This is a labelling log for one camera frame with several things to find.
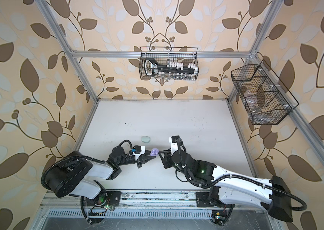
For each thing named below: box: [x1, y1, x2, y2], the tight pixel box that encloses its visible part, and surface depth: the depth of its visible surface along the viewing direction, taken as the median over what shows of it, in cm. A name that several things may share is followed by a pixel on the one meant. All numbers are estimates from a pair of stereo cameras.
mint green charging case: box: [140, 135, 151, 144], surface depth 98 cm
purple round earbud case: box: [150, 147, 160, 157], surface depth 77 cm
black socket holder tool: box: [144, 57, 199, 78], surface depth 84 cm
